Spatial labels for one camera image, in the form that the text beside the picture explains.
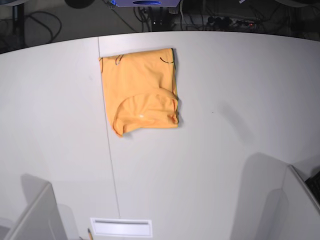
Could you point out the orange yellow T-shirt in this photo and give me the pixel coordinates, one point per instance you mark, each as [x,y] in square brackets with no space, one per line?
[140,90]

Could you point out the white table slot plate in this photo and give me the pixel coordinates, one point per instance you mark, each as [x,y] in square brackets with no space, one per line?
[125,228]

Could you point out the black power strip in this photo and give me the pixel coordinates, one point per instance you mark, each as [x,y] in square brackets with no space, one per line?
[228,22]

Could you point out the pencil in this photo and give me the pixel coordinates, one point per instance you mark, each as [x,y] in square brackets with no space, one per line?
[90,234]

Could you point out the left grey partition panel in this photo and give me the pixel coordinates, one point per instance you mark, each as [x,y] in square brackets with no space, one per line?
[40,220]

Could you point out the grey partition panel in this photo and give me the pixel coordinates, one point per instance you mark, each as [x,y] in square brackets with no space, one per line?
[301,219]
[40,220]

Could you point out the right grey partition panel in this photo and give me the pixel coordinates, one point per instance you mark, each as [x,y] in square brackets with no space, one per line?
[301,219]

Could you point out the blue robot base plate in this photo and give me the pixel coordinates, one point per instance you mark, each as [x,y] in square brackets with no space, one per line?
[145,3]

